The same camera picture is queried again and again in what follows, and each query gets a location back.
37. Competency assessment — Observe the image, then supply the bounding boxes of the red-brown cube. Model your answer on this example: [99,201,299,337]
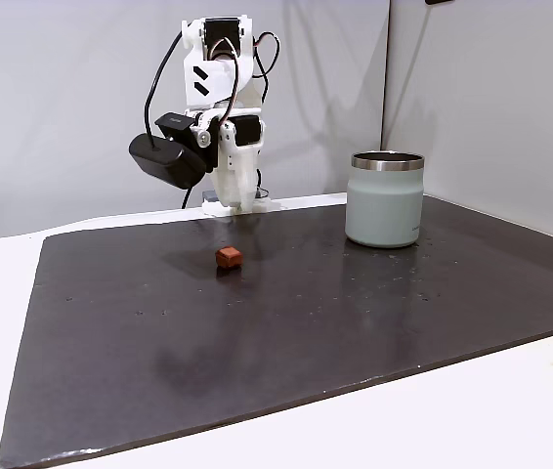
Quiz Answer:
[215,246,245,271]

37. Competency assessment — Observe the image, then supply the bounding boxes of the pale green steel-rimmed cup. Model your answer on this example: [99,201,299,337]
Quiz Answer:
[344,150,426,249]

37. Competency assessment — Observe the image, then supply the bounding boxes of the dark grey table mat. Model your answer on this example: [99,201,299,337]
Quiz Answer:
[0,194,553,469]

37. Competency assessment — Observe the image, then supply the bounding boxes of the black oval camera box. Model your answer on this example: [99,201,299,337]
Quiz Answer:
[128,112,209,190]

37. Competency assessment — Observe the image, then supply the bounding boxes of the thin arm servo wire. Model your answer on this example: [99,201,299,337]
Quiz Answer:
[210,31,282,128]

